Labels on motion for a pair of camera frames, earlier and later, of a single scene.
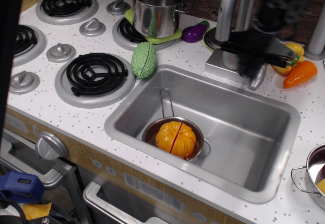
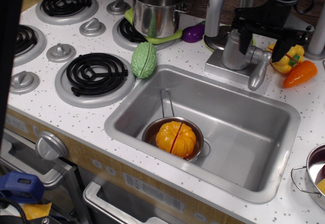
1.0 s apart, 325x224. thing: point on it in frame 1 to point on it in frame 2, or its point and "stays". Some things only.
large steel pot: (156, 8) stays
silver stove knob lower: (60, 53) stays
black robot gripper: (280, 4) to (275, 18)
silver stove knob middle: (92, 28) stays
